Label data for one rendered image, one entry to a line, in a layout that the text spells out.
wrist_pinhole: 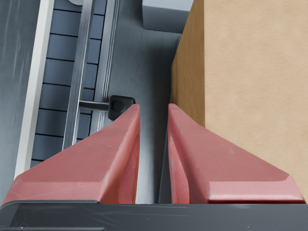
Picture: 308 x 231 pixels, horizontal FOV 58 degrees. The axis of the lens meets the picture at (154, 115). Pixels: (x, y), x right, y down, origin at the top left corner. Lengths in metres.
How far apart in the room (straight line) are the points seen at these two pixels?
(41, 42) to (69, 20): 0.06
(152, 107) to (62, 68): 0.16
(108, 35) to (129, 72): 0.07
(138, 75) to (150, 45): 0.06
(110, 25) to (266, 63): 0.30
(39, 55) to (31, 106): 0.07
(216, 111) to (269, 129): 0.04
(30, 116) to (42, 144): 0.05
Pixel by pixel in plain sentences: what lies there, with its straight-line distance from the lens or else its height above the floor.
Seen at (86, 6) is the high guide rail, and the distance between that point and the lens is 0.38.
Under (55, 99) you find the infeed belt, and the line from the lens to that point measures 0.44.
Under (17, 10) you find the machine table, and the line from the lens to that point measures 0.56.
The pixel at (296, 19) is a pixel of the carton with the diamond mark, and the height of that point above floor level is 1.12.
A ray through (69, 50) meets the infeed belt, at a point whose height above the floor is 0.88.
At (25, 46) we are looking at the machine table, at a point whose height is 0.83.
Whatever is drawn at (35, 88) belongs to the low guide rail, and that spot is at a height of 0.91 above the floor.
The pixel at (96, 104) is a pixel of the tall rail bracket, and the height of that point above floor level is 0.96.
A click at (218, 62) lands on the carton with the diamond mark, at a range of 0.19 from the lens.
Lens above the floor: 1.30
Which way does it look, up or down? 86 degrees down
